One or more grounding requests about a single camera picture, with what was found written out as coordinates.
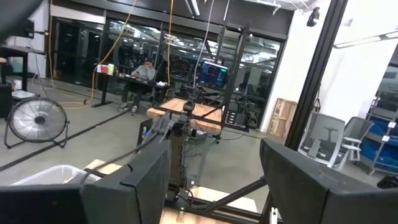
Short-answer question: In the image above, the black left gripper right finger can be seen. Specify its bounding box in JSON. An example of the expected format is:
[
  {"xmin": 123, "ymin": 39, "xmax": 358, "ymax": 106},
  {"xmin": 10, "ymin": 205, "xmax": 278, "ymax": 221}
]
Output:
[{"xmin": 259, "ymin": 138, "xmax": 398, "ymax": 224}]

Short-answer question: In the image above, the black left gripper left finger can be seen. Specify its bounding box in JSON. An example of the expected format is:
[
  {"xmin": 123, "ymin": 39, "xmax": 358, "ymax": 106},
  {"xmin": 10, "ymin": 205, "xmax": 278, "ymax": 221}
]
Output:
[{"xmin": 80, "ymin": 139, "xmax": 172, "ymax": 224}]

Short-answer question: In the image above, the grey office chair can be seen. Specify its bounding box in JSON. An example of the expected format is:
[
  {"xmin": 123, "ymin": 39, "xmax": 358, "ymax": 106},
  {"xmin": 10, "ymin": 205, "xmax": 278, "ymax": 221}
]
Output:
[
  {"xmin": 335, "ymin": 116, "xmax": 374, "ymax": 172},
  {"xmin": 297, "ymin": 111, "xmax": 346, "ymax": 169}
]

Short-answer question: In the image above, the wooden pallet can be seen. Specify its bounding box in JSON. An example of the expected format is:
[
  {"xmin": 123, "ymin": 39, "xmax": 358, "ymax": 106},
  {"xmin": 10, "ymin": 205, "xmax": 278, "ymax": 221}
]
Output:
[{"xmin": 267, "ymin": 97, "xmax": 298, "ymax": 139}]

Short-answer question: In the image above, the black bag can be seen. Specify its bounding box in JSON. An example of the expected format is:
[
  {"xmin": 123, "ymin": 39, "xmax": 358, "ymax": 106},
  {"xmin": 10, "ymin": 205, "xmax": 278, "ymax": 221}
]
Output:
[{"xmin": 376, "ymin": 174, "xmax": 398, "ymax": 190}]

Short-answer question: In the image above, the rack with blue bins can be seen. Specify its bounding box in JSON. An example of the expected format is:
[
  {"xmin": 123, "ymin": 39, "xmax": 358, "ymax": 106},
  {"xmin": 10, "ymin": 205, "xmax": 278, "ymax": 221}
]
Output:
[{"xmin": 359, "ymin": 89, "xmax": 398, "ymax": 175}]

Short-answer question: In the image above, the clear plastic container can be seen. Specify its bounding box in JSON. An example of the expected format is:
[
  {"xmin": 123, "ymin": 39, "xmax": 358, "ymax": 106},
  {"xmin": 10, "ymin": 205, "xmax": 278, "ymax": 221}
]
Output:
[{"xmin": 10, "ymin": 164, "xmax": 102, "ymax": 188}]

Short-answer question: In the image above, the wooden-top table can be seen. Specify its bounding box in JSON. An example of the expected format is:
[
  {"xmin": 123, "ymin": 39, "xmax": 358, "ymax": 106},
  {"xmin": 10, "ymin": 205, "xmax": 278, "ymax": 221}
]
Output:
[{"xmin": 146, "ymin": 96, "xmax": 224, "ymax": 136}]

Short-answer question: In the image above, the black desk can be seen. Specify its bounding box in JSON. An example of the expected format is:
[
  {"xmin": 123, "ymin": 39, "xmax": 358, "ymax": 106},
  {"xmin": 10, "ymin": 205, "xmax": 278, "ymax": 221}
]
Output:
[
  {"xmin": 0, "ymin": 45, "xmax": 47, "ymax": 91},
  {"xmin": 91, "ymin": 73, "xmax": 170, "ymax": 109}
]

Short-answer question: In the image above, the person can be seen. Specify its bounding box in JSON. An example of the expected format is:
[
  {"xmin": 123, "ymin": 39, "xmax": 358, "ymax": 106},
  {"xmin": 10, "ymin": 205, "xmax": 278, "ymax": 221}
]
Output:
[{"xmin": 118, "ymin": 57, "xmax": 157, "ymax": 114}]

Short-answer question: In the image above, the black floor fan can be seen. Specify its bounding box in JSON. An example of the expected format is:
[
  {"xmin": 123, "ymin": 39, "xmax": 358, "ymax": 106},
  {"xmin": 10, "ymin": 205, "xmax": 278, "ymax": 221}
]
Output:
[{"xmin": 3, "ymin": 96, "xmax": 70, "ymax": 149}]

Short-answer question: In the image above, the monitor with code screen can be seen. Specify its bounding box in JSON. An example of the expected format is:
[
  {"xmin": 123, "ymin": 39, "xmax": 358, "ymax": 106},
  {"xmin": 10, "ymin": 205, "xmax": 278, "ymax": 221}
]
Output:
[{"xmin": 198, "ymin": 60, "xmax": 229, "ymax": 89}]

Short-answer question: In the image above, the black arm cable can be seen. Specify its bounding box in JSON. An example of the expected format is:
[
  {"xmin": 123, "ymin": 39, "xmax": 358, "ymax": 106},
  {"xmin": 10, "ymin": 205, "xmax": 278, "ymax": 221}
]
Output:
[{"xmin": 81, "ymin": 133, "xmax": 165, "ymax": 175}]

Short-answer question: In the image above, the yellow hanging cable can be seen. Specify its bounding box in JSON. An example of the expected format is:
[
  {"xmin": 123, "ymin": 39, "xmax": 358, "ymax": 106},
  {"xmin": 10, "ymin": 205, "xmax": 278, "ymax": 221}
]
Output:
[{"xmin": 49, "ymin": 0, "xmax": 138, "ymax": 110}]

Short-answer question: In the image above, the black metal rig frame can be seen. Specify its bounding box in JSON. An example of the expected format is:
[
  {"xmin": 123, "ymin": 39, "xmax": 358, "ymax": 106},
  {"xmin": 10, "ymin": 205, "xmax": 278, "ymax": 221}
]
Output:
[{"xmin": 213, "ymin": 24, "xmax": 253, "ymax": 132}]

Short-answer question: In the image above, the white hanging cable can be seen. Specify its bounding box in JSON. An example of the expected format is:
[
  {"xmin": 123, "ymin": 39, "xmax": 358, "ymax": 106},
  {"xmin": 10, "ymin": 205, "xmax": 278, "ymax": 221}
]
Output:
[{"xmin": 192, "ymin": 0, "xmax": 216, "ymax": 88}]

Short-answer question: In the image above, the wall security camera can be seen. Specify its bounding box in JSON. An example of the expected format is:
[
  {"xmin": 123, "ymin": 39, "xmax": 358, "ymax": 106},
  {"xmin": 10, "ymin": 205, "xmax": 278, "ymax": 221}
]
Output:
[{"xmin": 305, "ymin": 6, "xmax": 322, "ymax": 28}]

